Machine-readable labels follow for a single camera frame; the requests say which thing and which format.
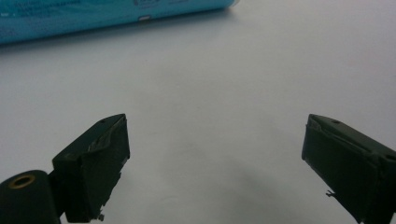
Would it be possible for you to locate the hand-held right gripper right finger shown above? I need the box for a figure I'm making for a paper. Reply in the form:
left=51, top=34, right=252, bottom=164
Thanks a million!
left=301, top=113, right=396, bottom=224

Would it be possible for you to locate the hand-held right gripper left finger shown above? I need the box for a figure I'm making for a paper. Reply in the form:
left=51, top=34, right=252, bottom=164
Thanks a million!
left=48, top=113, right=131, bottom=224

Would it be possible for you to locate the blue plastic package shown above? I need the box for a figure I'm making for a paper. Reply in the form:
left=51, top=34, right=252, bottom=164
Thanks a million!
left=0, top=0, right=240, bottom=45

